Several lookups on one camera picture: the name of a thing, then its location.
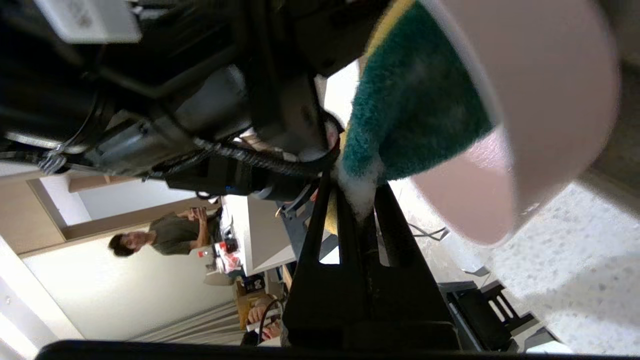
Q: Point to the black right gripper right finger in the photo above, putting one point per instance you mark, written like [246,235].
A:
[415,310]

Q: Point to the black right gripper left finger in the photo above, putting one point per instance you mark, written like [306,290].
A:
[320,310]

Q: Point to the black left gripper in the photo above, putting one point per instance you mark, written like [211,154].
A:
[280,60]

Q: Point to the green and yellow sponge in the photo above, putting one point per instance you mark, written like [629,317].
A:
[415,100]

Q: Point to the pink plastic bowl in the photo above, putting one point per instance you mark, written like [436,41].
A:
[550,75]

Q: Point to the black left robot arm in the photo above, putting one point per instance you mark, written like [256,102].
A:
[220,177]

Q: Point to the white desk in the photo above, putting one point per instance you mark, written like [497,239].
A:
[265,235]

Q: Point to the person in olive shirt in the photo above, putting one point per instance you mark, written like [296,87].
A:
[170,235]

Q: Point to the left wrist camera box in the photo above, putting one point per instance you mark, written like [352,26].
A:
[85,20]

